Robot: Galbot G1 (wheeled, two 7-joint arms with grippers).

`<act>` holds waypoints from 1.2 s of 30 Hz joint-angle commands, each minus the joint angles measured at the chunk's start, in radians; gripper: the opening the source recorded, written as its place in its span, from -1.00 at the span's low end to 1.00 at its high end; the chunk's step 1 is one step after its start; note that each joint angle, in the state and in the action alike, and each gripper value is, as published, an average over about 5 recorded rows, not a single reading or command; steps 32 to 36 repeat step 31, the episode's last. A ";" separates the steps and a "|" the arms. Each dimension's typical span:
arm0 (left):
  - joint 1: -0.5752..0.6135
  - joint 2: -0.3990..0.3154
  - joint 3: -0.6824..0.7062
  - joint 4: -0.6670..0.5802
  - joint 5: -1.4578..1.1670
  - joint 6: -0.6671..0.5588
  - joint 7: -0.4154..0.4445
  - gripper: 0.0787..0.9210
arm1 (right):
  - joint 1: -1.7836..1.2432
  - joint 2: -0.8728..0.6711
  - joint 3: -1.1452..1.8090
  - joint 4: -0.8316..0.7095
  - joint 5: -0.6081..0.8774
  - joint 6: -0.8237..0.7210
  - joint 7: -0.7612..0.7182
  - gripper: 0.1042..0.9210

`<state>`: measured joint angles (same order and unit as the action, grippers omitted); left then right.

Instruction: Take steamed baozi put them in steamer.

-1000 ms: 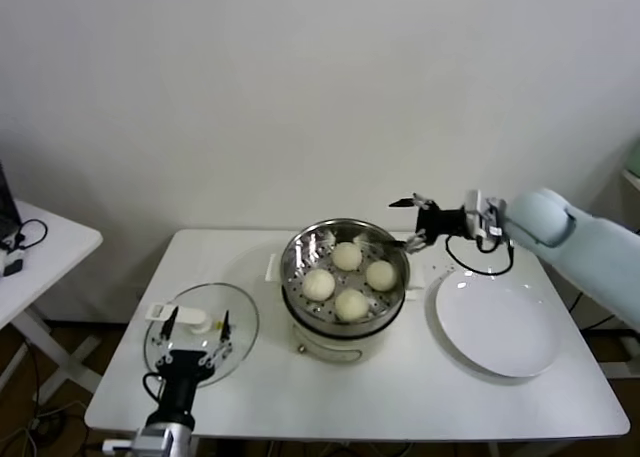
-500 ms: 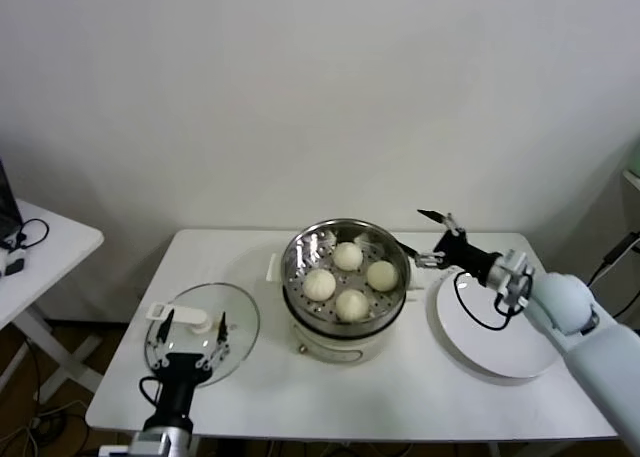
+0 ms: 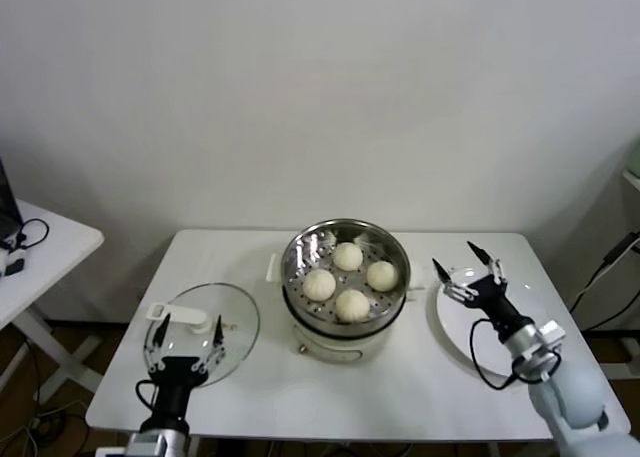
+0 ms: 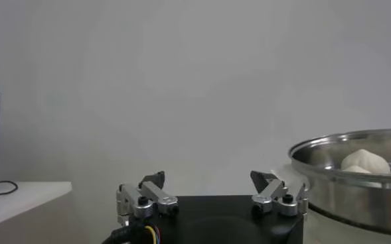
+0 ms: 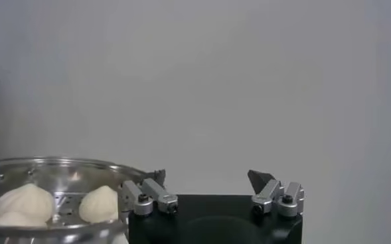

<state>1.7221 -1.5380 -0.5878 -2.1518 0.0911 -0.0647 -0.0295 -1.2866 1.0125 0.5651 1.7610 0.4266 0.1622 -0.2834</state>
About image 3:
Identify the white folding side table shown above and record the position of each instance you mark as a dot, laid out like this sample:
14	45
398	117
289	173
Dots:
55	257

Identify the pale mint right robot arm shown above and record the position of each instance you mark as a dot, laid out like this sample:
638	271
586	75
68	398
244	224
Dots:
575	397

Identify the stainless steel steamer basket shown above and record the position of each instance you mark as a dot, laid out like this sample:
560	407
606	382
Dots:
400	272

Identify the white shelf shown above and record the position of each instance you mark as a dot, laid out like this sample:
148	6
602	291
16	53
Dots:
632	179

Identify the white steamed baozi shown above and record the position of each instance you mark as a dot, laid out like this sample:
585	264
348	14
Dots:
352	304
382	275
320	284
348	256

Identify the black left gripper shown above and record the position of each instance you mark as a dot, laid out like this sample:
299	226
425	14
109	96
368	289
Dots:
175	379

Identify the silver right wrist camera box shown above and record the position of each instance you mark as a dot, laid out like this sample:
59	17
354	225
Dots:
550	333

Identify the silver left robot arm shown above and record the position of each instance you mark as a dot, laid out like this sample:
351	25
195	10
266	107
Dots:
155	444

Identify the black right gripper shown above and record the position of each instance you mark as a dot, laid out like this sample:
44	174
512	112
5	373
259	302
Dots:
495	302

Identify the white round plate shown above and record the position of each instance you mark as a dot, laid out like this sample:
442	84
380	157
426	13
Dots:
457	337

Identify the cream electric cooker base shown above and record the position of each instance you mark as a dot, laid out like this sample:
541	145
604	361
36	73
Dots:
340	349

